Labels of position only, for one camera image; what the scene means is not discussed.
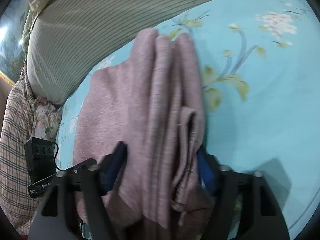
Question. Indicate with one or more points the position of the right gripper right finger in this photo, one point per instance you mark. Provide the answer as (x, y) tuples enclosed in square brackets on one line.
[(261, 216)]

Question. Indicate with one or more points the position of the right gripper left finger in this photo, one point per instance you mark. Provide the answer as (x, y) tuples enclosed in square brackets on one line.
[(57, 217)]

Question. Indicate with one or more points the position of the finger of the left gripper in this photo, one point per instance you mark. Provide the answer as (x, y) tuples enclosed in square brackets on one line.
[(75, 172)]

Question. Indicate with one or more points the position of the mauve knit sweater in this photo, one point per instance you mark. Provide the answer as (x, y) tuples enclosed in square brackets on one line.
[(153, 103)]

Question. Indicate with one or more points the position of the plaid checked blanket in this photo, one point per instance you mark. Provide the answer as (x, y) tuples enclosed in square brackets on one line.
[(16, 203)]

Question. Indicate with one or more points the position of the pink floral pillow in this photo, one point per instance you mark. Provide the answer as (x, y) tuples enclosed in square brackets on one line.
[(47, 119)]

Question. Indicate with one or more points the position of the framed landscape painting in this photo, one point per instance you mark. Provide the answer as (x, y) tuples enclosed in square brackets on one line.
[(12, 24)]

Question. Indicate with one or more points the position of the green striped folded quilt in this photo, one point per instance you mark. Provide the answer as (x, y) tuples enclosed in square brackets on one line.
[(71, 36)]

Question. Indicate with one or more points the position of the turquoise floral bed sheet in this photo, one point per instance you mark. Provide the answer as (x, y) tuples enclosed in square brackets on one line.
[(262, 95)]

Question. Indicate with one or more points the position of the black camera box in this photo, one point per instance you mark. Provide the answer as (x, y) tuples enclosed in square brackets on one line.
[(40, 157)]

